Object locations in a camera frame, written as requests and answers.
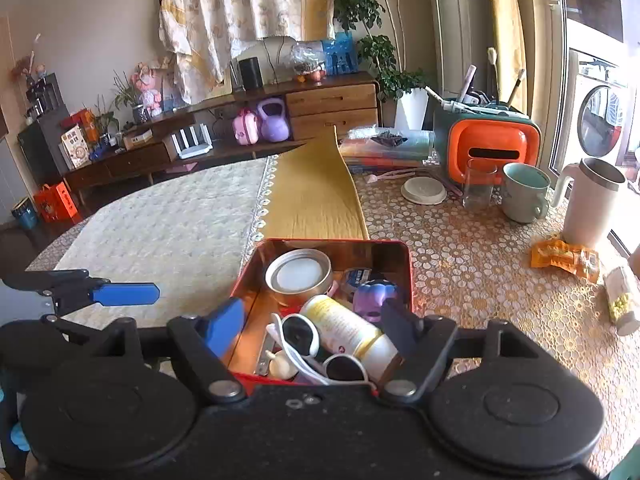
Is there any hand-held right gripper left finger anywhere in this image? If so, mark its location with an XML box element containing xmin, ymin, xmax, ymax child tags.
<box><xmin>97</xmin><ymin>297</ymin><xmax>248</xmax><ymax>403</ymax></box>

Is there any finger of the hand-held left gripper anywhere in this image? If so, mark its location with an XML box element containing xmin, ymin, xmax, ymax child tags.
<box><xmin>40</xmin><ymin>314</ymin><xmax>108</xmax><ymax>346</ymax></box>
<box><xmin>0</xmin><ymin>269</ymin><xmax>161</xmax><ymax>311</ymax></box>

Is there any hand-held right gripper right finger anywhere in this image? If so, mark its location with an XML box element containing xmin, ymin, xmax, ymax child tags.
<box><xmin>377</xmin><ymin>300</ymin><xmax>538</xmax><ymax>401</ymax></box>

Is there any red metal tin box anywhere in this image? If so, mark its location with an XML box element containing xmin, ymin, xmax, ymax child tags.
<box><xmin>229</xmin><ymin>238</ymin><xmax>413</xmax><ymax>396</ymax></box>

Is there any purple plastic toy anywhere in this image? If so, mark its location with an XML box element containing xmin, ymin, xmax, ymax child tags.
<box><xmin>352</xmin><ymin>280</ymin><xmax>401</xmax><ymax>323</ymax></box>

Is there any metal nail clipper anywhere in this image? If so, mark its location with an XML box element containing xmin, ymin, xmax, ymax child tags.
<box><xmin>254</xmin><ymin>332</ymin><xmax>276</xmax><ymax>376</ymax></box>

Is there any white yellow plastic bottle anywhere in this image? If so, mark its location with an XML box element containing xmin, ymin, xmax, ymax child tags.
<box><xmin>299</xmin><ymin>294</ymin><xmax>406</xmax><ymax>383</ymax></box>

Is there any blue round tin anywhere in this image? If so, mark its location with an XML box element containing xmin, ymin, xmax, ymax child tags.
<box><xmin>345</xmin><ymin>266</ymin><xmax>388</xmax><ymax>293</ymax></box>

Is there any gold floral tablecloth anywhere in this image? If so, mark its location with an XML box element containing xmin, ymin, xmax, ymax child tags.
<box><xmin>25</xmin><ymin>157</ymin><xmax>640</xmax><ymax>480</ymax></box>

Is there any orange paper bag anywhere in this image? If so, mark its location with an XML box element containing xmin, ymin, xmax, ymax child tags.
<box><xmin>32</xmin><ymin>182</ymin><xmax>81</xmax><ymax>225</ymax></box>

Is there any blue bucket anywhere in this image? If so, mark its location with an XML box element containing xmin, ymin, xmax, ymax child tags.
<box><xmin>11</xmin><ymin>197</ymin><xmax>38</xmax><ymax>231</ymax></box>

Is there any white round coaster lid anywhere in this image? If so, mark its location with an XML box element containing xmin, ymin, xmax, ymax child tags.
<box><xmin>401</xmin><ymin>176</ymin><xmax>447</xmax><ymax>205</ymax></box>

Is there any printed cereal box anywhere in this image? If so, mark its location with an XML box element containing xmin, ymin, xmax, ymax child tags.
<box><xmin>60</xmin><ymin>127</ymin><xmax>91</xmax><ymax>170</ymax></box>

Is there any small cardboard box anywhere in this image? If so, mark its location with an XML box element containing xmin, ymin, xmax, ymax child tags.
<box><xmin>122</xmin><ymin>129</ymin><xmax>153</xmax><ymax>151</ymax></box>

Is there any yellow table mat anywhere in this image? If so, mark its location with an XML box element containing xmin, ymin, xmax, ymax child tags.
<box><xmin>267</xmin><ymin>126</ymin><xmax>371</xmax><ymax>241</ymax></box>

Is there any white router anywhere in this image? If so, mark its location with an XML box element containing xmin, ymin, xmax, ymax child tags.
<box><xmin>170</xmin><ymin>124</ymin><xmax>213</xmax><ymax>160</ymax></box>

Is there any clear drinking glass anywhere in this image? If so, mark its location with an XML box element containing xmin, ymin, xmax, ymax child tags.
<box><xmin>462</xmin><ymin>158</ymin><xmax>498</xmax><ymax>209</ymax></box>

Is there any stack of colourful books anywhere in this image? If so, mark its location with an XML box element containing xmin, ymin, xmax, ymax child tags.
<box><xmin>339</xmin><ymin>127</ymin><xmax>436</xmax><ymax>171</ymax></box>

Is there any orange snack packet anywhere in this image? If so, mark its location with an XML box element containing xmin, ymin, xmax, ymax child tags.
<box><xmin>530</xmin><ymin>237</ymin><xmax>601</xmax><ymax>285</ymax></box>

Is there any orange gift box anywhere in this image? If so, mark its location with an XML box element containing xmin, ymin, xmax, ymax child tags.
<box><xmin>60</xmin><ymin>109</ymin><xmax>98</xmax><ymax>143</ymax></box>

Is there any green mug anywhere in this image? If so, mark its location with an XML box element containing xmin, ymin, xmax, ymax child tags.
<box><xmin>501</xmin><ymin>162</ymin><xmax>551</xmax><ymax>223</ymax></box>

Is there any small potted plant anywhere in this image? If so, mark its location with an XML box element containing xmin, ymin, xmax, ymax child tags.
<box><xmin>112</xmin><ymin>72</ymin><xmax>151</xmax><ymax>125</ymax></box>

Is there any clear bag with dark item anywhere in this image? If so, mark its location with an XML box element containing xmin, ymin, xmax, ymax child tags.
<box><xmin>350</xmin><ymin>127</ymin><xmax>431</xmax><ymax>151</ymax></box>

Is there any pink toy case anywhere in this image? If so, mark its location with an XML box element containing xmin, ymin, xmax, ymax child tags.
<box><xmin>231</xmin><ymin>108</ymin><xmax>261</xmax><ymax>146</ymax></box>

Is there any pink doll bouquet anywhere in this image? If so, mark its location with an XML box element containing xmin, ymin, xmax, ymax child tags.
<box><xmin>131</xmin><ymin>62</ymin><xmax>166</xmax><ymax>118</ymax></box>

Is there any orange green tissue box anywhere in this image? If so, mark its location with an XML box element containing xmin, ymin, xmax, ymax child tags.
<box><xmin>432</xmin><ymin>97</ymin><xmax>543</xmax><ymax>183</ymax></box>

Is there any purple kettlebell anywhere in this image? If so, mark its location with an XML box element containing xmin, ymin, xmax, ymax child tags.
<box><xmin>256</xmin><ymin>98</ymin><xmax>291</xmax><ymax>142</ymax></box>

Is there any black coffee machine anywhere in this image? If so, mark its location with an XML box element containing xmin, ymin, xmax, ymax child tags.
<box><xmin>25</xmin><ymin>74</ymin><xmax>68</xmax><ymax>121</ymax></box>

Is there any small lying glass bottle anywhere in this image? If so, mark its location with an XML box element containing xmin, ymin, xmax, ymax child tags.
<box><xmin>602</xmin><ymin>264</ymin><xmax>640</xmax><ymax>337</ymax></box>

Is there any white kettle jug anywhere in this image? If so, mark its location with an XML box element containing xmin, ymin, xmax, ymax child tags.
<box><xmin>550</xmin><ymin>157</ymin><xmax>628</xmax><ymax>250</ymax></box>

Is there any white stick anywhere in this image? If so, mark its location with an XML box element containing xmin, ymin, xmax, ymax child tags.
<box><xmin>425</xmin><ymin>86</ymin><xmax>481</xmax><ymax>112</ymax></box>

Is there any wooden television cabinet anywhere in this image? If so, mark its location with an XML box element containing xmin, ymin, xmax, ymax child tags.
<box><xmin>62</xmin><ymin>72</ymin><xmax>382</xmax><ymax>201</ymax></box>

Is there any black cylinder speaker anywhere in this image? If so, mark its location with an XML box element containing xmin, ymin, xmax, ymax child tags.
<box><xmin>237</xmin><ymin>57</ymin><xmax>263</xmax><ymax>90</ymax></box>

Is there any pink rolled tube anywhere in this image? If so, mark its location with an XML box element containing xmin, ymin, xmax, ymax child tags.
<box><xmin>457</xmin><ymin>65</ymin><xmax>479</xmax><ymax>104</ymax></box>

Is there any wooden paint brush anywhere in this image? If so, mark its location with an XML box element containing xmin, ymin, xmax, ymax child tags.
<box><xmin>507</xmin><ymin>70</ymin><xmax>526</xmax><ymax>107</ymax></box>
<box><xmin>487</xmin><ymin>47</ymin><xmax>502</xmax><ymax>104</ymax></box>

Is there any potted green tree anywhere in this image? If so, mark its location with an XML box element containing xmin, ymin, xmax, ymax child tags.
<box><xmin>332</xmin><ymin>0</ymin><xmax>431</xmax><ymax>131</ymax></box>

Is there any white rounded appliance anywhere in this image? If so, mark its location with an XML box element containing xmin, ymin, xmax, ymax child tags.
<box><xmin>232</xmin><ymin>36</ymin><xmax>301</xmax><ymax>86</ymax></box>

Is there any clear plastic bag of fruit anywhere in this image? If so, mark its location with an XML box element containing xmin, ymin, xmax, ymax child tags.
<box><xmin>291</xmin><ymin>40</ymin><xmax>328</xmax><ymax>83</ymax></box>

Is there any blue printed box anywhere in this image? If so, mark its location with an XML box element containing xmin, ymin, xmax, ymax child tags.
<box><xmin>321</xmin><ymin>32</ymin><xmax>358</xmax><ymax>75</ymax></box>

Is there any white washing machine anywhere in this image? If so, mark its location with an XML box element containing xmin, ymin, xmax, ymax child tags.
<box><xmin>567</xmin><ymin>49</ymin><xmax>640</xmax><ymax>176</ymax></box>

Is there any white standing air conditioner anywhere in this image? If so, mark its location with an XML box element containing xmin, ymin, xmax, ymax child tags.
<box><xmin>430</xmin><ymin>0</ymin><xmax>493</xmax><ymax>111</ymax></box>

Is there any glass sliding door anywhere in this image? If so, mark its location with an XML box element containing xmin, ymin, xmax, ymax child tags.
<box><xmin>545</xmin><ymin>0</ymin><xmax>640</xmax><ymax>256</ymax></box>

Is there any floral draped cloth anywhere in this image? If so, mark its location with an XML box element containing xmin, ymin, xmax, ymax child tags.
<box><xmin>159</xmin><ymin>0</ymin><xmax>351</xmax><ymax>103</ymax></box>

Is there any yellow curtain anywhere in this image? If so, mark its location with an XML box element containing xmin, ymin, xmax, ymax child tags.
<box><xmin>482</xmin><ymin>0</ymin><xmax>531</xmax><ymax>116</ymax></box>

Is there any pink plastic handle tool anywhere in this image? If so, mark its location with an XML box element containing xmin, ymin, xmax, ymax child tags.
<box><xmin>367</xmin><ymin>170</ymin><xmax>419</xmax><ymax>184</ymax></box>

